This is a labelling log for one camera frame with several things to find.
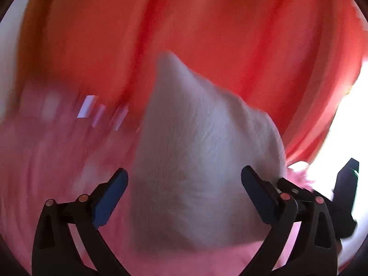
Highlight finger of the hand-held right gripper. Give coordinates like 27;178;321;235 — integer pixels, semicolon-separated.
277;177;336;208

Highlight pale pink sweater black hearts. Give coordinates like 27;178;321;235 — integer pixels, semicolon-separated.
129;50;288;249

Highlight pink printed blanket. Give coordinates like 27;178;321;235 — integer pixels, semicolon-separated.
0;92;317;276

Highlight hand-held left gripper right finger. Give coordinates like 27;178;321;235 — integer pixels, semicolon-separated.
240;165;339;276

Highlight orange curtain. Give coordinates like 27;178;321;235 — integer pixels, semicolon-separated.
17;0;363;164

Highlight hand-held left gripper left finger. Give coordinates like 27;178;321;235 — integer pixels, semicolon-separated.
32;168;129;276

